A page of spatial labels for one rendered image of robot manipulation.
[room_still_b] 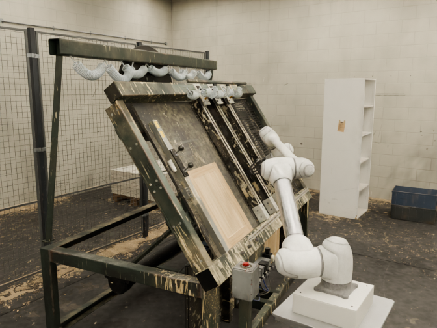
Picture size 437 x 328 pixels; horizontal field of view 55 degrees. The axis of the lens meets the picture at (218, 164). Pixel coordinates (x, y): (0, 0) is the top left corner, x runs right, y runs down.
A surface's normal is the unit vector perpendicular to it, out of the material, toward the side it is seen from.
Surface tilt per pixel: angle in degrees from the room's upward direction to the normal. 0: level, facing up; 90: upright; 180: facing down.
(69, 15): 90
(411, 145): 90
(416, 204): 90
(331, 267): 86
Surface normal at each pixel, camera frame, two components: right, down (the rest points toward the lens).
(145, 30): 0.83, 0.10
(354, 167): -0.56, 0.15
